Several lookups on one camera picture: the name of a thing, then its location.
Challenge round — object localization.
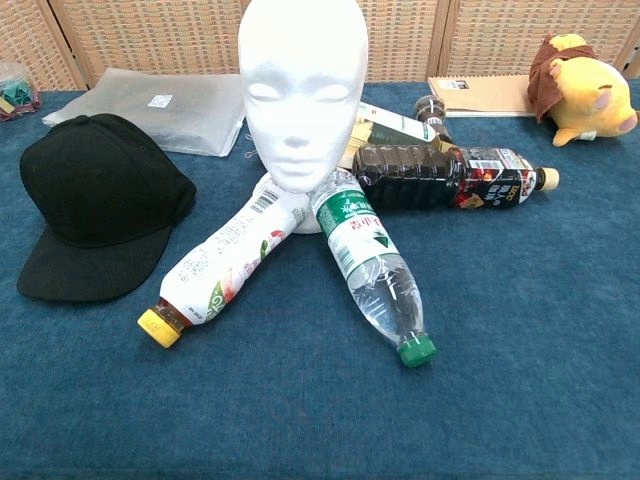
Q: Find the black baseball cap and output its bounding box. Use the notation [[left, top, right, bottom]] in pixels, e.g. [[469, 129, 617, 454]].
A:
[[16, 113, 198, 303]]

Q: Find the white mannequin head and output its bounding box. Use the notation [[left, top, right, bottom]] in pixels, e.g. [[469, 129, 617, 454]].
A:
[[237, 0, 370, 235]]

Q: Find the clear water bottle green cap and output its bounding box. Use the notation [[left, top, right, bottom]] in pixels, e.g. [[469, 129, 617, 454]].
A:
[[310, 169, 438, 368]]

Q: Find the white-label tea bottle yellow cap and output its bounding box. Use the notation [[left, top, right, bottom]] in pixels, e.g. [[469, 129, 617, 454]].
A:
[[137, 174, 306, 350]]

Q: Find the dark coffee bottle beige cap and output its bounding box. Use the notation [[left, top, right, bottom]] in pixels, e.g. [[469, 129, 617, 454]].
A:
[[351, 143, 561, 211]]

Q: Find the green-label yellow drink bottle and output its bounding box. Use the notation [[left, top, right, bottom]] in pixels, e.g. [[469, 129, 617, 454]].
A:
[[341, 101, 455, 169]]

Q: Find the small dark pepper grinder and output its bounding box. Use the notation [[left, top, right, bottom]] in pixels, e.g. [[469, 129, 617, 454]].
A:
[[413, 94, 452, 142]]

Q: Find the translucent white zip bag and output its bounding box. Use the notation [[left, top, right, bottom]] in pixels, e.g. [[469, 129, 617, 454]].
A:
[[42, 67, 247, 158]]

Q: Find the blue felt table cover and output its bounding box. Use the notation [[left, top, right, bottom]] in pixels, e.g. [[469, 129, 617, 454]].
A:
[[0, 79, 640, 480]]

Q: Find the kraft spiral notebook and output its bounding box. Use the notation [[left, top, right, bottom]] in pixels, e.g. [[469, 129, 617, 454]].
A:
[[427, 74, 539, 119]]

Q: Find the yellow plush toy brown hood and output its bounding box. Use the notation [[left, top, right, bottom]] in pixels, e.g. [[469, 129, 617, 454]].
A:
[[527, 33, 639, 148]]

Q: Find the clear jar of coloured clips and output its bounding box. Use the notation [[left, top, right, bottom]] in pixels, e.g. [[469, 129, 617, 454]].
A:
[[0, 60, 42, 121]]

